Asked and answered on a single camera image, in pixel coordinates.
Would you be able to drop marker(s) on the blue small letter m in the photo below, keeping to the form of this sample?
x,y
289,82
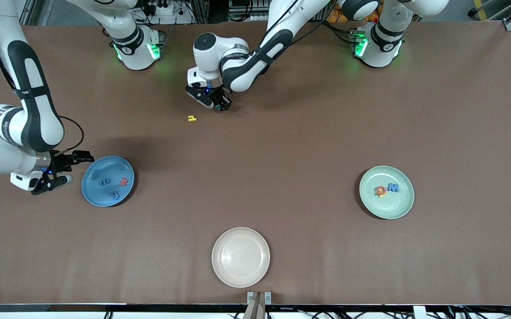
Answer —
x,y
105,181

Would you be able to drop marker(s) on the red letter w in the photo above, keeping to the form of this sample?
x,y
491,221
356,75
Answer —
x,y
124,181

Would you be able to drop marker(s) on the blue letter g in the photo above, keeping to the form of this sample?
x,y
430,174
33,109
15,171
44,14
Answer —
x,y
113,195

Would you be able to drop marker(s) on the red letter Q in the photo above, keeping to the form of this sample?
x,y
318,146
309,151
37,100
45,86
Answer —
x,y
376,191

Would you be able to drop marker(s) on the yellow capital letter H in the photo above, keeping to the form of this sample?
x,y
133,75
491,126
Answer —
x,y
382,195

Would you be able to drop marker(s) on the blue capital letter M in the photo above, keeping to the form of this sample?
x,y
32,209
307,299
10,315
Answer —
x,y
393,188

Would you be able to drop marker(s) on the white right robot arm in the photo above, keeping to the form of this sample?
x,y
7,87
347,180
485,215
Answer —
x,y
136,53

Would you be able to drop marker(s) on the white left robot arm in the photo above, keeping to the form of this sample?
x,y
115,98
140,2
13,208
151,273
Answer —
x,y
379,48

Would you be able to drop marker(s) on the blue plate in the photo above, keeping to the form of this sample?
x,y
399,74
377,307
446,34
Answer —
x,y
100,195

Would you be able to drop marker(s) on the white power strip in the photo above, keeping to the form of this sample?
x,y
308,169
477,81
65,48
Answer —
x,y
167,11

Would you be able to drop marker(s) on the grey electronics unit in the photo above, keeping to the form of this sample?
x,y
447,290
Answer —
x,y
251,9

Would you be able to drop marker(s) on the orange snack packets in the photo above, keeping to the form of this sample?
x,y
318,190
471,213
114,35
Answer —
x,y
335,17

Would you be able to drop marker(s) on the beige plate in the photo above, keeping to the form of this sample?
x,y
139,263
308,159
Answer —
x,y
240,257

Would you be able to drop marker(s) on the green plate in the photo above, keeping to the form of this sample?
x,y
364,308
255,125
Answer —
x,y
392,206

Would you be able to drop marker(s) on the white clamp block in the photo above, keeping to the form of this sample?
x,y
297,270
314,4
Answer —
x,y
419,312

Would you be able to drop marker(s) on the grey metal bracket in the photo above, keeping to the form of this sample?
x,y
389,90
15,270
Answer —
x,y
250,296

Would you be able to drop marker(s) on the tan mounting post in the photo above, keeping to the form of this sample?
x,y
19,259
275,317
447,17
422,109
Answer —
x,y
255,310

